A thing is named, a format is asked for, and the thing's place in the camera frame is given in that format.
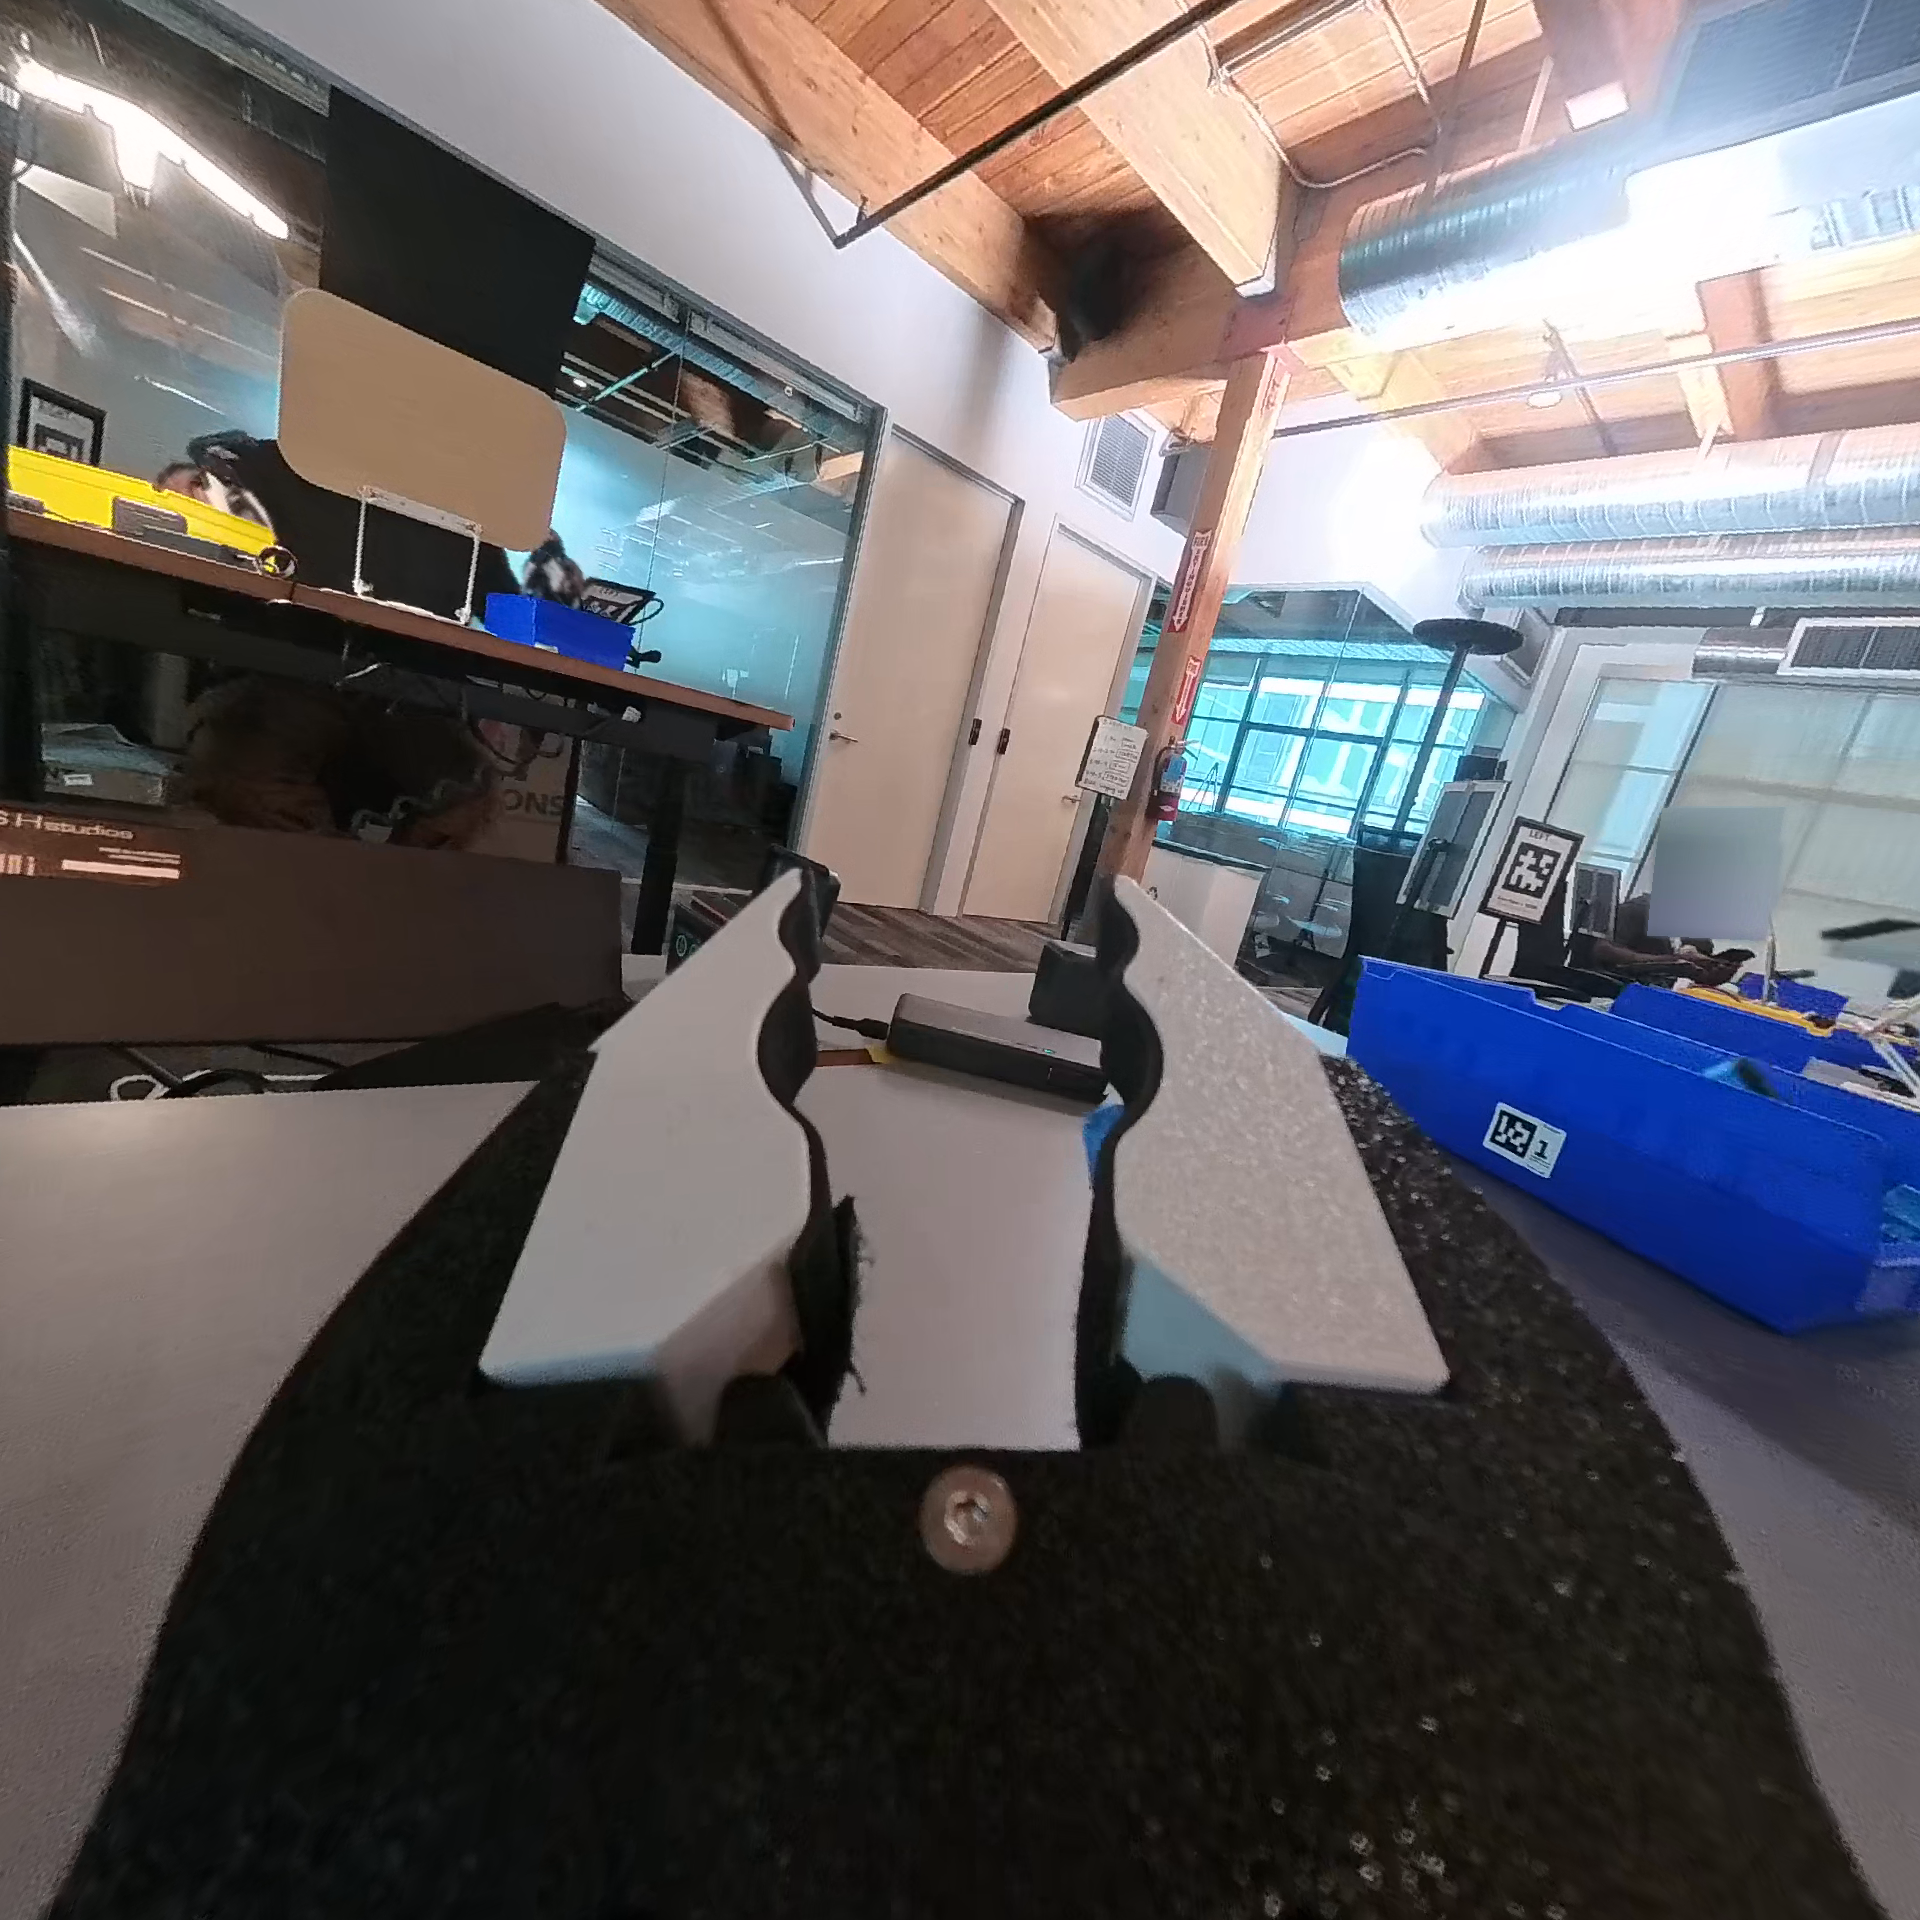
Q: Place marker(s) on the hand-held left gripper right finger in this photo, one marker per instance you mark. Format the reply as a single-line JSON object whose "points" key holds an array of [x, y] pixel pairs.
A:
{"points": [[1275, 1201]]}

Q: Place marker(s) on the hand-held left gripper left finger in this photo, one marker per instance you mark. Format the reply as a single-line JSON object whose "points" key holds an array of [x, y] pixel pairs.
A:
{"points": [[661, 1201]]}

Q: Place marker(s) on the large blue plastic bin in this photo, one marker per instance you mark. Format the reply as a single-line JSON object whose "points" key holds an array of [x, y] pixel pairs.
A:
{"points": [[1650, 1154]]}

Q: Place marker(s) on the black charging case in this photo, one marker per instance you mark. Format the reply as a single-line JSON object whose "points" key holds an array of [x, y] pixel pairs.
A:
{"points": [[713, 922]]}

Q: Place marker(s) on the black adapter cube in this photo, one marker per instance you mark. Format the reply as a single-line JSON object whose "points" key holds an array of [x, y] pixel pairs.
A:
{"points": [[1065, 984]]}

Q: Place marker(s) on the black power bank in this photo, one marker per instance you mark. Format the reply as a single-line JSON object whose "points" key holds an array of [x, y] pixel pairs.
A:
{"points": [[989, 1047]]}

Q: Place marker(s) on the white board on easel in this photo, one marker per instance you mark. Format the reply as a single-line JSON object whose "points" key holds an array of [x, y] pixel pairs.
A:
{"points": [[1453, 849]]}

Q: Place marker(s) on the cardboard box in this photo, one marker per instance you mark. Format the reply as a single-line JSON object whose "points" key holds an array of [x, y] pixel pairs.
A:
{"points": [[533, 809]]}

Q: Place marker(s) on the framed sign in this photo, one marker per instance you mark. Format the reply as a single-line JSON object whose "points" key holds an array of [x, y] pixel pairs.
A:
{"points": [[1530, 869]]}

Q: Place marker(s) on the fire extinguisher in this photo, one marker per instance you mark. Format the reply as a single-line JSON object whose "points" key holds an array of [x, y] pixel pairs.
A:
{"points": [[1166, 779]]}

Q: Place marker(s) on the paper notice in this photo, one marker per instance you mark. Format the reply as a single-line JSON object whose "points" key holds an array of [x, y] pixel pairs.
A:
{"points": [[1113, 755]]}

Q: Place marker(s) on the flat blue plastic bin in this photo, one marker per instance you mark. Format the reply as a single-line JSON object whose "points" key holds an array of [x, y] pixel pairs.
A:
{"points": [[555, 626]]}

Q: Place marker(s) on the white double doors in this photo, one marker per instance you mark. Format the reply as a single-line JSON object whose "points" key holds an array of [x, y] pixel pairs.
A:
{"points": [[930, 675]]}

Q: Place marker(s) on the black round disc on pole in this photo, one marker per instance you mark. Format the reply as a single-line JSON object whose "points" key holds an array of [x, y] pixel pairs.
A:
{"points": [[1462, 637]]}

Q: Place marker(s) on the wooden desk with black legs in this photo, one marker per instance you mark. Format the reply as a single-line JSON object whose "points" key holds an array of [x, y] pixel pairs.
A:
{"points": [[451, 644]]}

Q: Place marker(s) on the wooden panel on white stand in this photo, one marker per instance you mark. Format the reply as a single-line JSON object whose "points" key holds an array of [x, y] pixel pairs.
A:
{"points": [[421, 404]]}

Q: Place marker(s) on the yellow box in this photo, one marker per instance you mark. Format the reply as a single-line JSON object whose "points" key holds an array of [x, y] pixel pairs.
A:
{"points": [[90, 488]]}

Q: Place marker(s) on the black ceiling rod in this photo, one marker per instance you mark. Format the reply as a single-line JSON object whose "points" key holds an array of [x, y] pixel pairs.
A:
{"points": [[1020, 112]]}

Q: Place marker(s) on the dark ceiling vent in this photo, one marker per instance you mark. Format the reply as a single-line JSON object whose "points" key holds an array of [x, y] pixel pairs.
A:
{"points": [[1798, 59]]}

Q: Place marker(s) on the wooden support post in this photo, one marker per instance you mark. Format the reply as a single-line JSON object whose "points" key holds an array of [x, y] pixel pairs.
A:
{"points": [[1201, 599]]}

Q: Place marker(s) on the grey wall vent grille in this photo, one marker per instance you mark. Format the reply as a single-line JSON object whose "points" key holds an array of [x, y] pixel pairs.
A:
{"points": [[1116, 461]]}

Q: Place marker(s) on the white wall vent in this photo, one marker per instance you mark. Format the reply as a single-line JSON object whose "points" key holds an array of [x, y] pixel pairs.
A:
{"points": [[1852, 644]]}

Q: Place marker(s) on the wide silver air duct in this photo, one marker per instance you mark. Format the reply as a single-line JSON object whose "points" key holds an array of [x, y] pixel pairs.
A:
{"points": [[1470, 248]]}

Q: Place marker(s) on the black wall screen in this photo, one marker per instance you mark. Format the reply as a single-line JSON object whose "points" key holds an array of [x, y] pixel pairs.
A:
{"points": [[451, 240]]}

